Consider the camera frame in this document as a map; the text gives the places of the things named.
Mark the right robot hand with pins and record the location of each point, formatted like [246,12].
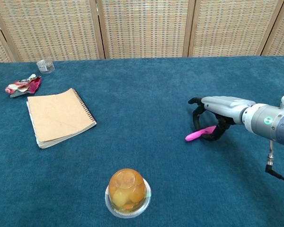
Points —
[227,106]

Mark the pink plastic piece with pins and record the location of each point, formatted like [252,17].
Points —
[195,135]

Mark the blue felt table cloth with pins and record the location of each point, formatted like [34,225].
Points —
[144,94]

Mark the orange fruit jelly cup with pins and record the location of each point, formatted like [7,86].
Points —
[127,189]

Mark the brown spiral notebook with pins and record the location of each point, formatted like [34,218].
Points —
[59,116]

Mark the small clear glass jar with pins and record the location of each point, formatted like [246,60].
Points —
[45,66]

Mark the crumpled red snack pouch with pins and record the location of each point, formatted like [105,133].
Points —
[26,86]

